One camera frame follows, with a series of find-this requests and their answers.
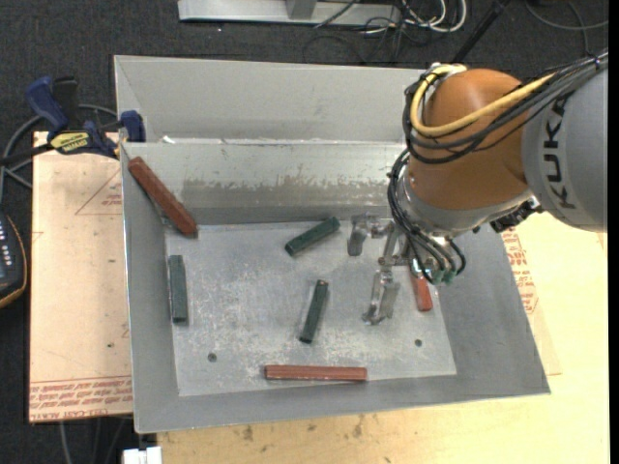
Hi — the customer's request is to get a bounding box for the red-brown flat block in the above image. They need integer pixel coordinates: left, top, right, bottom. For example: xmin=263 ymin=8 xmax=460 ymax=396
xmin=263 ymin=363 xmax=368 ymax=383
xmin=409 ymin=268 xmax=434 ymax=313
xmin=127 ymin=156 xmax=199 ymax=238

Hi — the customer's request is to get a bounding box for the dark green flat block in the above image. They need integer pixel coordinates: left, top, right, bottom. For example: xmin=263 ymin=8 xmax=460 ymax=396
xmin=298 ymin=278 xmax=331 ymax=345
xmin=283 ymin=216 xmax=341 ymax=258
xmin=166 ymin=253 xmax=191 ymax=326

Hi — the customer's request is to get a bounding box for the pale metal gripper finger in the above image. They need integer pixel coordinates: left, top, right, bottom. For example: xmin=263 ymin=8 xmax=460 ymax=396
xmin=361 ymin=268 xmax=401 ymax=327
xmin=346 ymin=212 xmax=395 ymax=258

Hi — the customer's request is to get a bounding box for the brown cardboard board red print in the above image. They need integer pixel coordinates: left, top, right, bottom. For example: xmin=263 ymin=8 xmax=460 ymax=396
xmin=27 ymin=130 xmax=565 ymax=425

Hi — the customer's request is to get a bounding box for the grey metal bin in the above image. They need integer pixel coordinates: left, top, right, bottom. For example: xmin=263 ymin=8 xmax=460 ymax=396
xmin=113 ymin=54 xmax=551 ymax=435

